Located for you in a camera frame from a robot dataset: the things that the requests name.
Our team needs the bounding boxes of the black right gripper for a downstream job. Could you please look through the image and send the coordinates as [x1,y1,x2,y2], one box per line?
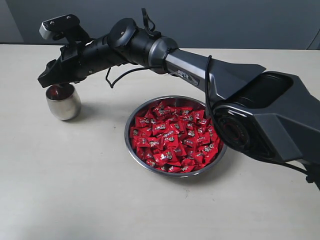
[37,35,125,88]

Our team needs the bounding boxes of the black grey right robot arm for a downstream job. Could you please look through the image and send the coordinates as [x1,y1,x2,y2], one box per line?
[38,14,320,185]

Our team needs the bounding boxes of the stainless steel cup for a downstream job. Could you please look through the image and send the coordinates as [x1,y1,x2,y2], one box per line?
[46,85,82,121]

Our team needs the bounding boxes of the round steel bowl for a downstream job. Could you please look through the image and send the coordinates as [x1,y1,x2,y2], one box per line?
[124,95,229,179]

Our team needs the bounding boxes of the pile of red wrapped candies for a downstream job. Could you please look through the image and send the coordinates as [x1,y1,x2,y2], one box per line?
[129,100,222,174]

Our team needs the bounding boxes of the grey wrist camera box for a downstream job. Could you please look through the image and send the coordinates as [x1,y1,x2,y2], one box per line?
[39,14,92,46]

